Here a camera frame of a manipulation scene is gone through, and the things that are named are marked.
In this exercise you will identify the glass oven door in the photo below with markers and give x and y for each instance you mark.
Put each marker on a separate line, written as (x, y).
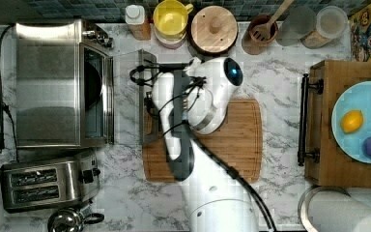
(136, 120)

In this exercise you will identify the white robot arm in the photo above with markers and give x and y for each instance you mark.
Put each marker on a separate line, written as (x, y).
(192, 98)

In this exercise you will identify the stainless steel toaster oven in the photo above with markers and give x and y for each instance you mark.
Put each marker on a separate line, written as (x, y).
(64, 85)

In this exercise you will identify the bamboo cutting board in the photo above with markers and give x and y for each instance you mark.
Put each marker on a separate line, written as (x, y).
(239, 142)

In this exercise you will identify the round wooden lid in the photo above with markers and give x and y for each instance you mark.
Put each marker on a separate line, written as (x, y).
(213, 30)

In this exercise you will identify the yellow mug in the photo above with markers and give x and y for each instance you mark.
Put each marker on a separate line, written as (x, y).
(170, 18)

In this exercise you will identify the wooden utensil holder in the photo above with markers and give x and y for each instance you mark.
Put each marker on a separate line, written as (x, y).
(252, 42)

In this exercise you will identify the wooden spatula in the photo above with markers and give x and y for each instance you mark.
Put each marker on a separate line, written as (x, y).
(262, 32)

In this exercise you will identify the white cap bottle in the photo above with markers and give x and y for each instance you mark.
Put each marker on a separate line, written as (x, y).
(138, 22)

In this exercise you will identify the frosted glass jar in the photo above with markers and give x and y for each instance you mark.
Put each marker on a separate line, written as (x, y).
(299, 22)

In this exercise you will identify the wooden serving tray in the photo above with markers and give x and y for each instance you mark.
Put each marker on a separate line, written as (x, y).
(324, 162)

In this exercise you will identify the stainless steel kettle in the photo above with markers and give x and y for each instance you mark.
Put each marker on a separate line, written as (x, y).
(73, 220)

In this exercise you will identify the yellow lemon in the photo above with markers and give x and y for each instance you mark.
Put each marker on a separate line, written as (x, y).
(352, 121)

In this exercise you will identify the clear lidded jar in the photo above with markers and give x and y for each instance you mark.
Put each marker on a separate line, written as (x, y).
(331, 23)

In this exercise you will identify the stainless steel two-slot toaster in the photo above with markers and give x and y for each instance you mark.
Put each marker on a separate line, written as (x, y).
(50, 183)

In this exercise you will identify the light blue plate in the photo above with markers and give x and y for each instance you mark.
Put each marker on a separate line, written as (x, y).
(357, 97)

